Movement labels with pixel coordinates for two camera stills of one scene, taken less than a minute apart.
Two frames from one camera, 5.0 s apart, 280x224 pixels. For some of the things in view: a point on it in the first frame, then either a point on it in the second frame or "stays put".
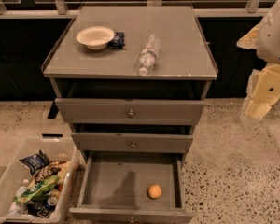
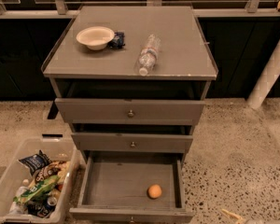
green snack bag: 45,185 stays put
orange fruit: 155,190 stays put
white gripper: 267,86 → 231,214
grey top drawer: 131,111 stays put
